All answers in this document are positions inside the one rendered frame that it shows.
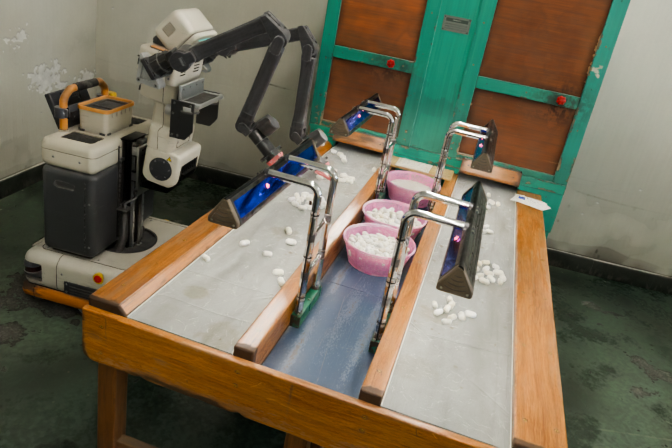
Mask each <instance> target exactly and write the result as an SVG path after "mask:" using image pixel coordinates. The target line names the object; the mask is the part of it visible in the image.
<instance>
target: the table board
mask: <svg viewBox="0 0 672 448"><path fill-rule="evenodd" d="M82 349H83V353H84V354H85V355H86V356H87V357H88V358H90V359H91V360H93V361H96V362H98V363H101V364H104V365H106V366H109V367H112V368H114V369H117V370H120V371H122V372H125V373H128V374H130V375H133V376H140V377H142V378H143V379H145V380H146V381H149V382H152V383H154V384H157V385H160V386H162V387H165V388H168V389H170V390H173V391H176V392H178V393H181V394H184V395H186V396H189V397H192V398H195V399H198V400H201V401H203V402H206V403H208V404H211V405H213V406H216V407H218V408H221V409H224V410H226V411H229V412H236V413H240V414H241V415H242V416H243V417H245V418H248V419H250V420H253V421H256V422H258V423H261V424H264V425H266V426H269V427H272V428H275V429H277V430H280V431H283V432H286V433H289V434H292V435H294V436H297V437H299V438H301V439H304V440H307V441H309V442H312V443H315V444H317V445H320V446H323V447H325V448H496V447H493V446H490V445H487V444H485V443H482V442H479V441H476V440H473V439H470V438H467V437H465V436H462V435H459V434H456V433H453V432H450V431H447V430H445V429H442V428H439V427H436V426H433V425H430V424H427V423H425V422H422V421H419V420H416V419H413V418H410V417H408V416H405V415H402V414H399V413H396V412H393V411H390V410H388V409H385V408H382V407H379V406H376V405H373V404H370V403H368V402H365V401H362V400H359V399H356V398H353V397H351V396H348V395H345V394H342V393H339V392H336V391H333V390H331V389H328V388H325V387H322V386H319V385H316V384H313V383H311V382H308V381H305V380H302V379H299V378H296V377H294V376H291V375H288V374H285V373H282V372H279V371H276V370H274V369H271V368H268V367H265V366H262V365H259V364H256V363H254V362H251V361H248V360H245V359H242V358H239V357H236V356H234V355H231V354H228V353H225V352H222V351H219V350H217V349H214V348H211V347H208V346H205V345H202V344H199V343H197V342H194V341H191V340H188V339H185V338H182V337H179V336H177V335H174V334H171V333H168V332H165V331H162V330H160V329H157V328H154V327H151V326H148V325H145V324H142V323H140V322H137V321H134V320H131V319H128V318H125V317H122V316H120V315H117V314H114V313H111V312H108V311H105V310H102V309H100V308H97V307H94V306H91V305H88V304H87V305H85V306H84V307H82Z"/></svg>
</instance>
